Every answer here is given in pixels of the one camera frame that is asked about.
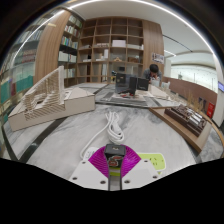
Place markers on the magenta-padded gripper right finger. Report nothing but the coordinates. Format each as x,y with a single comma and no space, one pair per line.
133,166

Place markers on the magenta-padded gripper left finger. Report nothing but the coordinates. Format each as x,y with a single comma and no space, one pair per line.
96,166

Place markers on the black charger with red print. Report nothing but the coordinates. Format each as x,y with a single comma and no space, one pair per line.
115,156

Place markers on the green and white power strip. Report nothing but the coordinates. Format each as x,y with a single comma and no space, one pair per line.
153,161

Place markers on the wooden model base board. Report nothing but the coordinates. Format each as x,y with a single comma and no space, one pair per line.
190,136

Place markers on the white architectural model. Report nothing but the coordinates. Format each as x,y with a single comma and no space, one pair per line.
66,106

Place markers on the pale flat model board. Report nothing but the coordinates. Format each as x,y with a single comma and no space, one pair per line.
128,97

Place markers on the dark brown architectural model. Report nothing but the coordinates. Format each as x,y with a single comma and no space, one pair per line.
186,118

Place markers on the small white paper model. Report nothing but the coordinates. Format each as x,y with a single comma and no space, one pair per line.
158,91

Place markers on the large black display box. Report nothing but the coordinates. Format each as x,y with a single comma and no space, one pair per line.
122,82

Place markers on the person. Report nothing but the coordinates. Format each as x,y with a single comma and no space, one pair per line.
152,75

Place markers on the red box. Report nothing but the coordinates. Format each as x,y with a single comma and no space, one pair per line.
211,110

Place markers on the wooden cube shelf unit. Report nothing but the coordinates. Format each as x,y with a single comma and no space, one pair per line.
110,50

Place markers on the tall bookshelf with books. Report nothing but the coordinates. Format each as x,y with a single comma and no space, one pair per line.
68,50

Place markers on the wall poster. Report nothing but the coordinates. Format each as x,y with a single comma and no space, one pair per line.
158,58

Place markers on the long wall bookshelf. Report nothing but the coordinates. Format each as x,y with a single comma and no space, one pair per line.
20,73

